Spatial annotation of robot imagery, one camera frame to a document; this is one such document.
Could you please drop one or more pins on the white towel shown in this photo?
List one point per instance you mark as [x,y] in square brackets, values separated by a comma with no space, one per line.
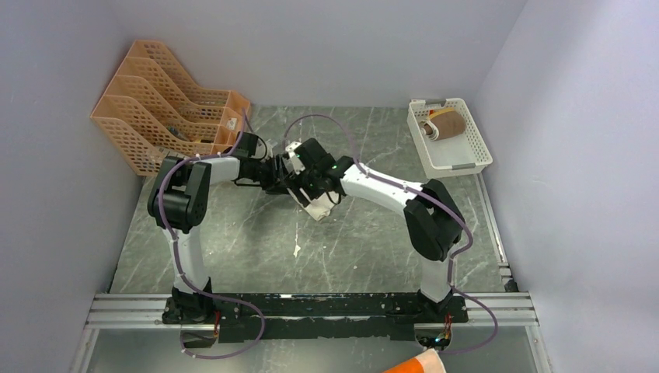
[318,208]

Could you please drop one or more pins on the yellow brown bear towel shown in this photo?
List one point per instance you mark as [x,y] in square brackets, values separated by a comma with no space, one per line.
[443,124]

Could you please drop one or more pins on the aluminium frame rail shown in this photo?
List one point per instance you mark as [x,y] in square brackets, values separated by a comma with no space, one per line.
[144,311]

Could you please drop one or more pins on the orange white striped object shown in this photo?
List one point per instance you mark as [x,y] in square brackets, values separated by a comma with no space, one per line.
[426,362]

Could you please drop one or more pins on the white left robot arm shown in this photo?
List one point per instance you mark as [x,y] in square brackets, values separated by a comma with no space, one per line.
[178,203]

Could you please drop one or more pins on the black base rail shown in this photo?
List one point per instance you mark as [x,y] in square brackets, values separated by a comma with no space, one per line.
[241,317]

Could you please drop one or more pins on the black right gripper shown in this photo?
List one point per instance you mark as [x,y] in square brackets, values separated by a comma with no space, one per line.
[295,182]

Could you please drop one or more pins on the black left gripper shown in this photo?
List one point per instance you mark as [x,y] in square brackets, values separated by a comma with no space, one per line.
[276,184]

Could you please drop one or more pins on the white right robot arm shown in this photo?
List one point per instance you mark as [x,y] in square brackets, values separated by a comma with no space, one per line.
[433,223]

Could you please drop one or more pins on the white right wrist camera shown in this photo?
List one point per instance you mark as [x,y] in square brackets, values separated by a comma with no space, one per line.
[294,157]

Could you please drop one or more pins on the orange plastic file rack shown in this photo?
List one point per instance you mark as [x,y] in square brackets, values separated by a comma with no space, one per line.
[152,107]

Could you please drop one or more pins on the white plastic basket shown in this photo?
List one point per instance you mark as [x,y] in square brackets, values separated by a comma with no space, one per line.
[465,154]

